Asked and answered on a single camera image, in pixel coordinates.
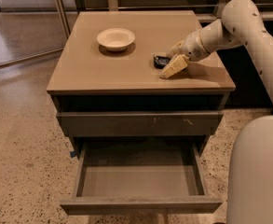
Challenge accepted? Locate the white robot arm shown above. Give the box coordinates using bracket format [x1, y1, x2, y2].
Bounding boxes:
[160, 0, 273, 104]

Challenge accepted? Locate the white robot base shell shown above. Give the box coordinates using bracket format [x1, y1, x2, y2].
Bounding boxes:
[226, 116, 273, 224]

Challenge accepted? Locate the dark blue rxbar wrapper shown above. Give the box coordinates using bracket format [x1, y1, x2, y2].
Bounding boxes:
[153, 56, 171, 69]

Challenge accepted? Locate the metal window frame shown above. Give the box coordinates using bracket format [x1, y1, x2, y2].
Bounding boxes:
[54, 0, 71, 37]

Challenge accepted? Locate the open grey middle drawer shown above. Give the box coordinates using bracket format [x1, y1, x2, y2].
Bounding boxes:
[61, 139, 222, 216]

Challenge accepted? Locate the white ceramic bowl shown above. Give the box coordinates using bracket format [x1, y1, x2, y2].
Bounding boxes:
[97, 28, 135, 52]

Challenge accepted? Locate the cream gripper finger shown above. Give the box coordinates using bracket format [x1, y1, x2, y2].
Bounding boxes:
[168, 41, 184, 57]
[160, 54, 189, 78]

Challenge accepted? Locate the grey drawer cabinet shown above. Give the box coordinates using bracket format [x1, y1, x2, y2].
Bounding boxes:
[46, 10, 237, 224]

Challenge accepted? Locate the closed grey top drawer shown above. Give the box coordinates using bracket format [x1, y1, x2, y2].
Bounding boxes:
[57, 111, 223, 137]

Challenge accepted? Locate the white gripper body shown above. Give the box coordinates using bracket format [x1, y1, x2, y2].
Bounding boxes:
[181, 30, 210, 62]

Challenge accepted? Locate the blue tape piece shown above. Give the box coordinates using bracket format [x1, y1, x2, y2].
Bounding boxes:
[70, 150, 76, 158]

